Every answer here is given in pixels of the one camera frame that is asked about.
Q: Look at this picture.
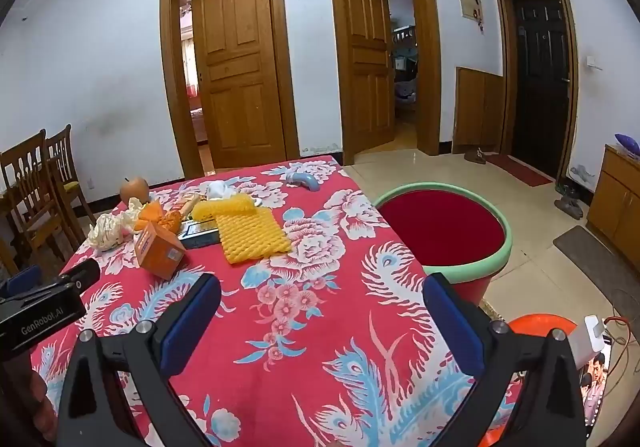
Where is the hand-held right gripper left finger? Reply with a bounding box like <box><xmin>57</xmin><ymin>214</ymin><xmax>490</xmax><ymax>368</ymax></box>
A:
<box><xmin>55</xmin><ymin>272</ymin><xmax>223</xmax><ymax>447</ymax></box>

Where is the apple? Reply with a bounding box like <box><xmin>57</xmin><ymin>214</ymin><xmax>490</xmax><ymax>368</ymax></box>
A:
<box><xmin>119</xmin><ymin>176</ymin><xmax>151</xmax><ymax>204</ymax></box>

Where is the wooden panel door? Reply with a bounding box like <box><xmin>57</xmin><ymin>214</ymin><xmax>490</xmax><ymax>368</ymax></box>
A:
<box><xmin>191</xmin><ymin>0</ymin><xmax>287</xmax><ymax>168</ymax></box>
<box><xmin>341</xmin><ymin>0</ymin><xmax>396</xmax><ymax>153</ymax></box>

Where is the grey floor mat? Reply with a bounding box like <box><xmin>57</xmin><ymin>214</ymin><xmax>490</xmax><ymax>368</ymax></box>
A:
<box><xmin>552</xmin><ymin>225</ymin><xmax>640</xmax><ymax>288</ymax></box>

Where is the orange cardboard box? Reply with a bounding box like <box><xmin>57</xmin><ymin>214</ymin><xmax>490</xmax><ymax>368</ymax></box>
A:
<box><xmin>134</xmin><ymin>222</ymin><xmax>187</xmax><ymax>279</ymax></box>

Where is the yellow foam fruit net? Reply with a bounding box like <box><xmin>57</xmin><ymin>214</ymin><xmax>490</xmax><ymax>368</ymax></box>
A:
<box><xmin>192</xmin><ymin>194</ymin><xmax>292</xmax><ymax>267</ymax></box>

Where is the black entrance door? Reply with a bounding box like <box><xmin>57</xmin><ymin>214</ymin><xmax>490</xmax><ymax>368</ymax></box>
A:
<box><xmin>510</xmin><ymin>0</ymin><xmax>572</xmax><ymax>178</ymax></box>

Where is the orange cable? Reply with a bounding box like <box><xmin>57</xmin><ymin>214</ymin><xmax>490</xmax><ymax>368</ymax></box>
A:
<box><xmin>602</xmin><ymin>314</ymin><xmax>640</xmax><ymax>408</ymax></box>

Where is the orange plastic stool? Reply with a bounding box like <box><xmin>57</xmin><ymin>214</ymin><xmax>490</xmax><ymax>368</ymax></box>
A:
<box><xmin>480</xmin><ymin>312</ymin><xmax>581</xmax><ymax>447</ymax></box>

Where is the person's left hand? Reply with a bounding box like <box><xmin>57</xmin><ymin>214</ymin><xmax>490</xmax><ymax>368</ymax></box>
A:
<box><xmin>22</xmin><ymin>372</ymin><xmax>57</xmax><ymax>443</ymax></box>

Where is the white teal medicine box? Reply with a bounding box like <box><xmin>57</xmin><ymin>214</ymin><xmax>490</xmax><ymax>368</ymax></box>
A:
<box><xmin>179</xmin><ymin>218</ymin><xmax>221</xmax><ymax>249</ymax></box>

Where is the orange plastic wrapper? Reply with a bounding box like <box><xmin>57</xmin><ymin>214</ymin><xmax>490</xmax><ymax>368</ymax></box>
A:
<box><xmin>134</xmin><ymin>200</ymin><xmax>183</xmax><ymax>234</ymax></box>

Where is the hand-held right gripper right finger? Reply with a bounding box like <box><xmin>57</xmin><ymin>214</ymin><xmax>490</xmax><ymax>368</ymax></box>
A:
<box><xmin>422</xmin><ymin>272</ymin><xmax>588</xmax><ymax>447</ymax></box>

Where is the wooden wall cabinet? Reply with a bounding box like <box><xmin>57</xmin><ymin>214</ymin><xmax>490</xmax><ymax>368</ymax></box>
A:
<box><xmin>452</xmin><ymin>66</ymin><xmax>505</xmax><ymax>155</ymax></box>

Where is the blue curved plastic tube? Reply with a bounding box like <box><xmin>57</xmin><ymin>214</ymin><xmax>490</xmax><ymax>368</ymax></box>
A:
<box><xmin>285</xmin><ymin>171</ymin><xmax>321</xmax><ymax>193</ymax></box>

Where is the red basin with green rim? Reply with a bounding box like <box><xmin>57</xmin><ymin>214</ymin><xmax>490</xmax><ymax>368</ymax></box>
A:
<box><xmin>372</xmin><ymin>182</ymin><xmax>513</xmax><ymax>300</ymax></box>

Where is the smartphone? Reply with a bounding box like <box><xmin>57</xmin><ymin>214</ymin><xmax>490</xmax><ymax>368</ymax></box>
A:
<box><xmin>579</xmin><ymin>342</ymin><xmax>613</xmax><ymax>428</ymax></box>

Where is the pair of grey shoes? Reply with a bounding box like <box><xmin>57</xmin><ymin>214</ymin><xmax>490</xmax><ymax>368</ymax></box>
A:
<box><xmin>554</xmin><ymin>196</ymin><xmax>585</xmax><ymax>220</ymax></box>

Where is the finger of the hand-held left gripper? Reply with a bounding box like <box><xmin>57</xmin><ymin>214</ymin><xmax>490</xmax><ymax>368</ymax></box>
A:
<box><xmin>0</xmin><ymin>264</ymin><xmax>45</xmax><ymax>300</ymax></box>
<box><xmin>57</xmin><ymin>258</ymin><xmax>102</xmax><ymax>295</ymax></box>

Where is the orange snack packet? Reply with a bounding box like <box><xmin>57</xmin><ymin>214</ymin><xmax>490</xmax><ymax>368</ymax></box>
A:
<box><xmin>180</xmin><ymin>194</ymin><xmax>206</xmax><ymax>220</ymax></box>

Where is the white charger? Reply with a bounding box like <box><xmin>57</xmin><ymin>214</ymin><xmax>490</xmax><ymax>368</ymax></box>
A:
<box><xmin>584</xmin><ymin>314</ymin><xmax>608</xmax><ymax>353</ymax></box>

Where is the red floral tablecloth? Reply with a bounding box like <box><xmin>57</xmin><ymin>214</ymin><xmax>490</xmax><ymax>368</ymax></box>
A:
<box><xmin>30</xmin><ymin>156</ymin><xmax>526</xmax><ymax>447</ymax></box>

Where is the wooden sideboard cabinet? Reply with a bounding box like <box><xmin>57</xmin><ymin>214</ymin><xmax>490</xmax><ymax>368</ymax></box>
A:
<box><xmin>586</xmin><ymin>144</ymin><xmax>640</xmax><ymax>255</ymax></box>

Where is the red doormat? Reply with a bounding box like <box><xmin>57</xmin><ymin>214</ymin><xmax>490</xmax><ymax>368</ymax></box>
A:
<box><xmin>486</xmin><ymin>154</ymin><xmax>553</xmax><ymax>188</ymax></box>

